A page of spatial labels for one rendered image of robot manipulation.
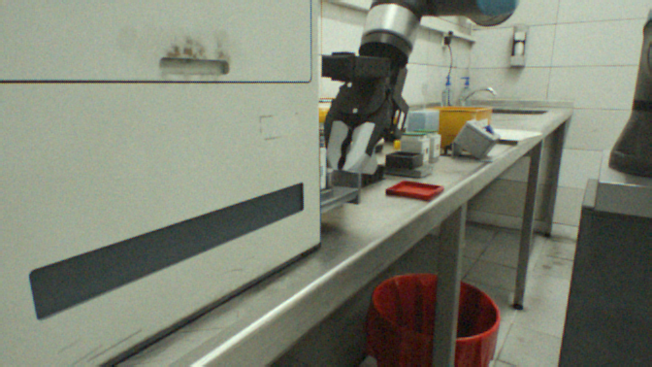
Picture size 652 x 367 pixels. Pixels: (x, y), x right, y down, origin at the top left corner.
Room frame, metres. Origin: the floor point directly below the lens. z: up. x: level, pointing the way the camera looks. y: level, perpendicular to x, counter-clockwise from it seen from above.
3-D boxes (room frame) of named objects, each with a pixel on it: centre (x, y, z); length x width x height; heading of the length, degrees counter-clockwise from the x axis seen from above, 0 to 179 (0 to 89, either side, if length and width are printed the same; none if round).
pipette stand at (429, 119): (0.96, -0.22, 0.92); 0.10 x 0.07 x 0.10; 148
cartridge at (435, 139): (0.87, -0.21, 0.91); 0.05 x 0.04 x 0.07; 56
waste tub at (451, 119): (1.08, -0.33, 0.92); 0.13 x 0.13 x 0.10; 53
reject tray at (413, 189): (0.61, -0.13, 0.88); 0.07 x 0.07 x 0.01; 56
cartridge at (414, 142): (0.81, -0.17, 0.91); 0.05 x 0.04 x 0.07; 56
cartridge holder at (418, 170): (0.75, -0.14, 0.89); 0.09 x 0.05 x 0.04; 55
